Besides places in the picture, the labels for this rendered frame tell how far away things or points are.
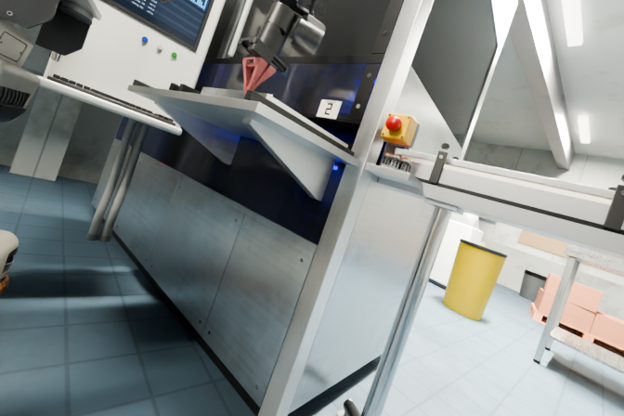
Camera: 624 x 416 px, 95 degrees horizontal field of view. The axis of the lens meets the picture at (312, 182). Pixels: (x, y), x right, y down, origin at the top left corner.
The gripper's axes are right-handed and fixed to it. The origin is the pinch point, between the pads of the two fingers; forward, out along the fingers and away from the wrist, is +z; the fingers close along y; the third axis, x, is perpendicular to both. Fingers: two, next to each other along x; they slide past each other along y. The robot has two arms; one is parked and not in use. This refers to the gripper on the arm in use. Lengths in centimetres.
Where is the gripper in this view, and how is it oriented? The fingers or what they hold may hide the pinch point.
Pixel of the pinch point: (247, 90)
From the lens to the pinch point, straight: 66.1
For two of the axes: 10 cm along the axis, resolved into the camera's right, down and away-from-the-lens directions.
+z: -4.0, 9.1, -0.8
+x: -7.2, -2.5, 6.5
